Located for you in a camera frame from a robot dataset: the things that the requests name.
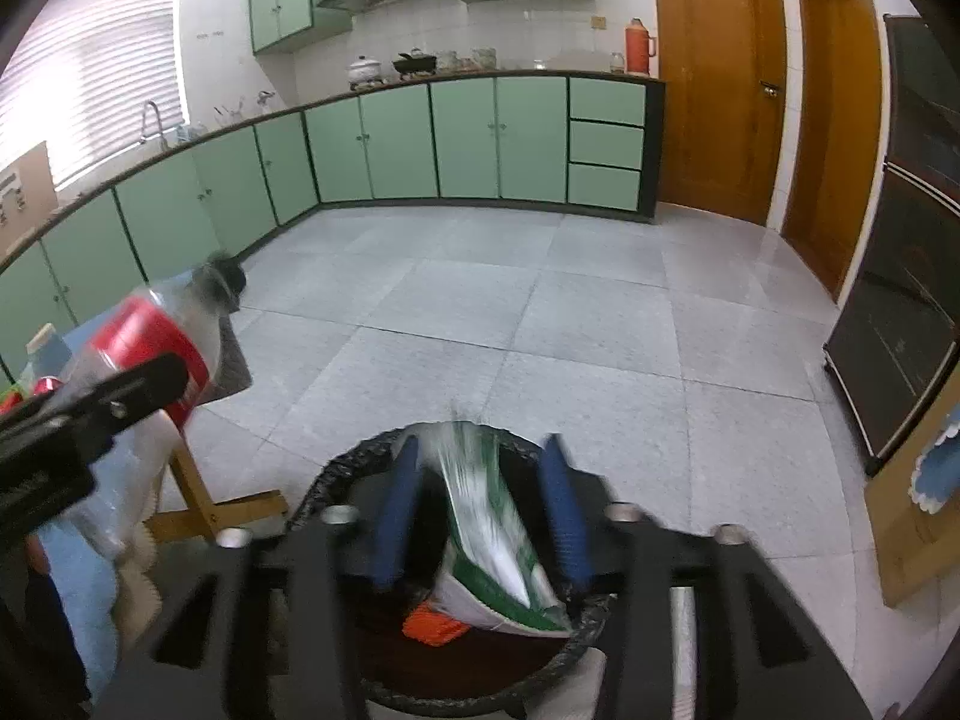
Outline green lower kitchen cabinets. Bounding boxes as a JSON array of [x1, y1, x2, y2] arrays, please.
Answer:
[[0, 71, 667, 391]]

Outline dark grey floor mat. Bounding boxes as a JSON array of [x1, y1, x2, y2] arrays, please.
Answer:
[[214, 307, 254, 400]]

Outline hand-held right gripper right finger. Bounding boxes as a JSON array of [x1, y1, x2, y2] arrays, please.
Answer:
[[536, 433, 875, 720]]

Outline plain wooden door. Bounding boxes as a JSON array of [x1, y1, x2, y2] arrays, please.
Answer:
[[780, 0, 886, 305]]

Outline orange thermos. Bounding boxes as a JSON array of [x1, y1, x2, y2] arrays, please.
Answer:
[[625, 17, 659, 77]]

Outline blue paper cup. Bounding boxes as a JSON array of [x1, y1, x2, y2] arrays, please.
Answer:
[[26, 322, 72, 391]]

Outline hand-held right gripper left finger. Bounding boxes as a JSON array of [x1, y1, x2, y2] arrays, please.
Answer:
[[97, 435, 428, 720]]

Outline cardboard box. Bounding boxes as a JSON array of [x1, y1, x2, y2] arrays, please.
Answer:
[[0, 141, 59, 260]]

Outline white window blinds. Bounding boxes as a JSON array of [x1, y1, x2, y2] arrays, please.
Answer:
[[0, 0, 185, 188]]

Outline black mesh trash bin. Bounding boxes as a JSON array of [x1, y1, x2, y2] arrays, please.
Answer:
[[285, 426, 623, 717]]

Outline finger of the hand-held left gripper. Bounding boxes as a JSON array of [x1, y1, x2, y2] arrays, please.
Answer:
[[0, 352, 190, 460]]

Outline white green snack packet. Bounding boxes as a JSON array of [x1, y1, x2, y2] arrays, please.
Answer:
[[420, 409, 575, 635]]

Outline black wok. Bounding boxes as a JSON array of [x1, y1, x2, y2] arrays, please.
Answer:
[[392, 49, 438, 80]]

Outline person's dark clothing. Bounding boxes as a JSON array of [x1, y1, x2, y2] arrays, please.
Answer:
[[0, 532, 95, 720]]

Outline wooden door with handle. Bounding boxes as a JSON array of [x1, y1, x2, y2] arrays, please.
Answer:
[[649, 0, 788, 227]]

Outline orange snack packet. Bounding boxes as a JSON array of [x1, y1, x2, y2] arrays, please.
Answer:
[[403, 604, 467, 647]]

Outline blue scalloped cloth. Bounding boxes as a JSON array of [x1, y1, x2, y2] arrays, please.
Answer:
[[906, 403, 960, 515]]

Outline clear plastic bottle red label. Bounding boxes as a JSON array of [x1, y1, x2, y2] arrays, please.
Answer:
[[56, 251, 248, 563]]

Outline table with blue cloth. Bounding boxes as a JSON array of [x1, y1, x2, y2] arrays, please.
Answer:
[[0, 307, 252, 691]]

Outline light wooden furniture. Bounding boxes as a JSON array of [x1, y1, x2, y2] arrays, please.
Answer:
[[862, 390, 960, 608]]

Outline black glass-door cabinet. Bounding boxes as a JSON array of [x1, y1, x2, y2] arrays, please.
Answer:
[[823, 13, 960, 477]]

